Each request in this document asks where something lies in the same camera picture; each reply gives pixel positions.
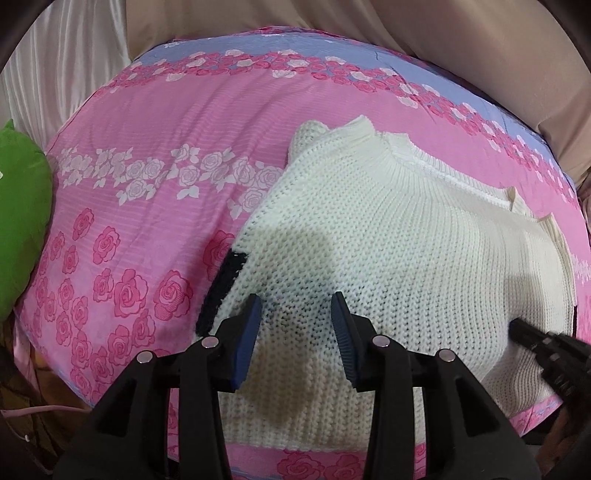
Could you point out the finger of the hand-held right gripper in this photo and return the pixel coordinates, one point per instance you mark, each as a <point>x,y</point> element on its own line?
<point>558,360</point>

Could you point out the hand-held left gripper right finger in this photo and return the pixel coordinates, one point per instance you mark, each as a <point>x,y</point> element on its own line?
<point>344,341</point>

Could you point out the green plush pillow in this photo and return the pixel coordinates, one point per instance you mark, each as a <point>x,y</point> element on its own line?
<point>23,221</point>

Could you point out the pink floral bedsheet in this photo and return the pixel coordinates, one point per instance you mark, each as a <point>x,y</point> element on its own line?
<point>161,194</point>

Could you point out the beige draped cloth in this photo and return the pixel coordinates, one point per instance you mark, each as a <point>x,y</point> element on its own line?
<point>461,27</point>

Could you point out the white satin curtain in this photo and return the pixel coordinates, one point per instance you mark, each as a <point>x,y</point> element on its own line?
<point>64,50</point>

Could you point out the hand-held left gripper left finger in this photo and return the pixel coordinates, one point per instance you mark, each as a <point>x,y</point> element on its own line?
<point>244,341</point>

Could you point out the person's right forearm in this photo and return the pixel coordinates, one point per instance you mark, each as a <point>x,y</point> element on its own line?
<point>561,438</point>

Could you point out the white red black knit sweater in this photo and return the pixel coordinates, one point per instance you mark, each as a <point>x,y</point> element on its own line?
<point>406,240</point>

